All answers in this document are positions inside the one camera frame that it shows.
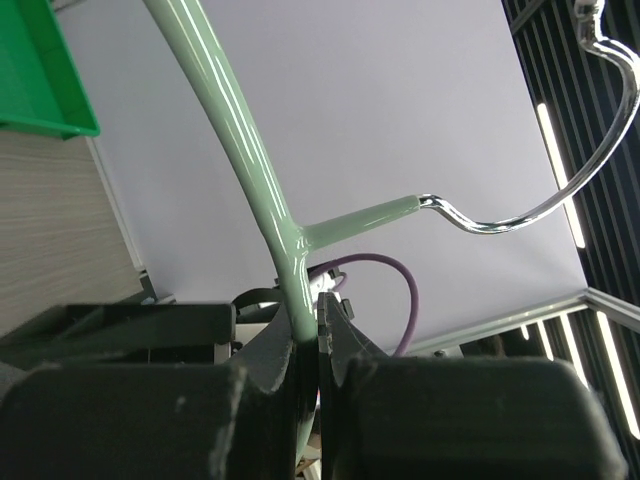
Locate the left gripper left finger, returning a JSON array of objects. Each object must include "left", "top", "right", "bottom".
[{"left": 1, "top": 304, "right": 295, "bottom": 479}]

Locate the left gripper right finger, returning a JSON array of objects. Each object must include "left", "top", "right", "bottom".
[{"left": 317, "top": 294, "right": 628, "bottom": 479}]

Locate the mint green hanger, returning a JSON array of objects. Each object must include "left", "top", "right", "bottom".
[{"left": 141, "top": 0, "right": 640, "bottom": 471}]

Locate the green plastic tray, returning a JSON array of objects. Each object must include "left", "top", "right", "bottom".
[{"left": 1, "top": 0, "right": 101, "bottom": 140}]

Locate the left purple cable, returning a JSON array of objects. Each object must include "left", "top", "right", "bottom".
[{"left": 309, "top": 252, "right": 420, "bottom": 356}]

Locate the aluminium frame post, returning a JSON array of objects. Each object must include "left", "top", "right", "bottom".
[{"left": 406, "top": 287, "right": 639, "bottom": 356}]

